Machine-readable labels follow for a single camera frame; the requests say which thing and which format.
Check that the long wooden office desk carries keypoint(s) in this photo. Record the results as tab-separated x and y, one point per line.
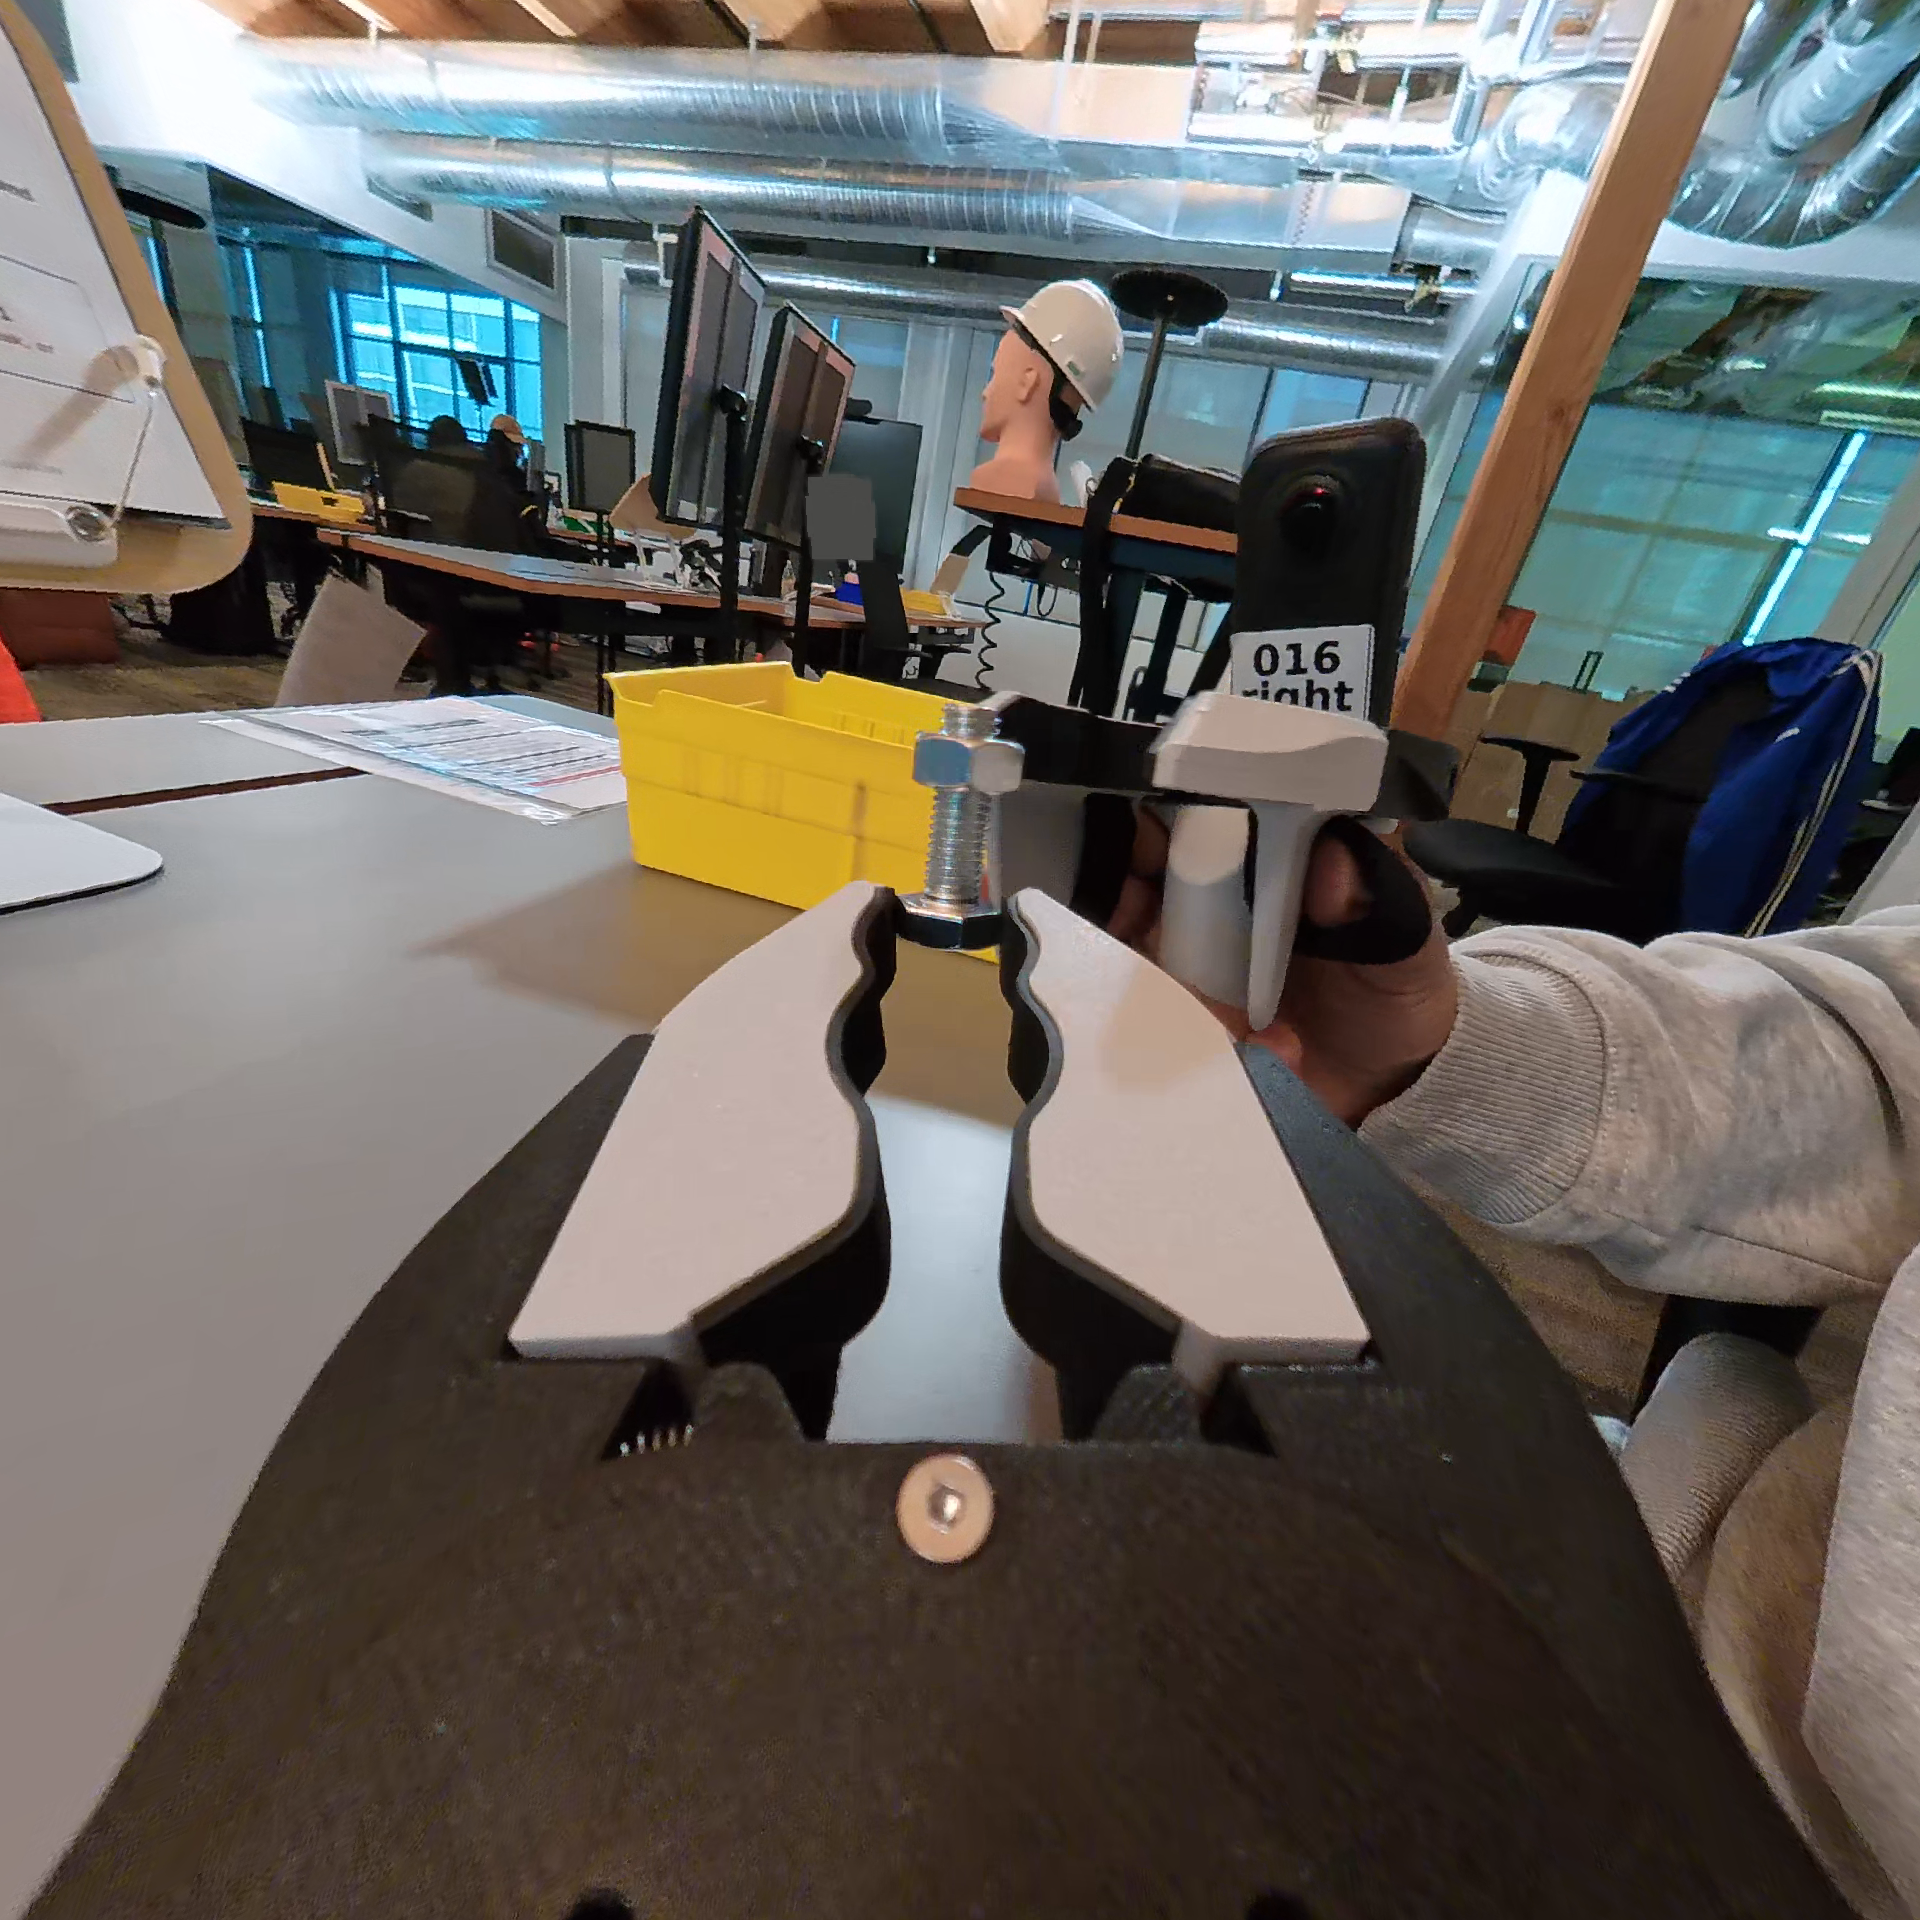
525	560

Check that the white paper card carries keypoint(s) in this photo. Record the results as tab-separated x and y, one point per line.
350	645

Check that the grey desk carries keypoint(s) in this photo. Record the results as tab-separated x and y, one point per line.
298	973

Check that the wooden pillar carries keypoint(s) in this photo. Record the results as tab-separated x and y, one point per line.
1578	333

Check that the black computer monitor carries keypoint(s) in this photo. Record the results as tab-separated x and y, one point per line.
598	468
884	492
796	433
706	373

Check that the yellow plastic bin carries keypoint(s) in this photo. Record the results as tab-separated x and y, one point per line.
750	800
319	500

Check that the printed instruction sheet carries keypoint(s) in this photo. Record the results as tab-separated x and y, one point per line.
64	254

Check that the silver hex bolt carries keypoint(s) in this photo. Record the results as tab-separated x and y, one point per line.
957	845

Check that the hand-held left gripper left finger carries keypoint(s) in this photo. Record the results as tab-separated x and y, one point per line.
706	1173

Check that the silver air duct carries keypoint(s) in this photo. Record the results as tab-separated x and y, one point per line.
678	107
678	186

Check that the blue jacket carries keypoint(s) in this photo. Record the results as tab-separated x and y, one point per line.
1722	779

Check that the wooden standing desk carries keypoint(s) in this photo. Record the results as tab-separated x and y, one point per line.
1032	512

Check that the person's grey sweatshirt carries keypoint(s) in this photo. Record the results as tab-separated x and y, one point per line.
1845	1501

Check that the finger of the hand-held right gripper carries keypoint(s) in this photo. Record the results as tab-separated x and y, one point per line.
1274	747

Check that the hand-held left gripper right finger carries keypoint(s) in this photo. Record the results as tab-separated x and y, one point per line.
1188	1173

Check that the silver hex nut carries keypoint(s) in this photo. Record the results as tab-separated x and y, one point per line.
968	772

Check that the person's right hand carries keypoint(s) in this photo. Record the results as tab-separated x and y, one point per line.
1380	1033

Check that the laminated paper sheet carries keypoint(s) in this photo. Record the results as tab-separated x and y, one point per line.
454	747

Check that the wooden document board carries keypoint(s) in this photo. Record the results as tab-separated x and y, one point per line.
178	560

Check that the mannequin head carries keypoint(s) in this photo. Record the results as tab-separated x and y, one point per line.
1022	432

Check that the white hard hat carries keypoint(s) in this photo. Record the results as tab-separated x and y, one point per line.
1064	333

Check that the black office chair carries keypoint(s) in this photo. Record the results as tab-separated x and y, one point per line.
1500	853

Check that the black bag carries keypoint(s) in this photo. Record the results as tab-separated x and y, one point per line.
1188	492

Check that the black pole with disc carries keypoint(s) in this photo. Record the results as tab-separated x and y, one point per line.
1166	295

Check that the person's right forearm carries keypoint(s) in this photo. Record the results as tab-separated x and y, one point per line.
1648	1091

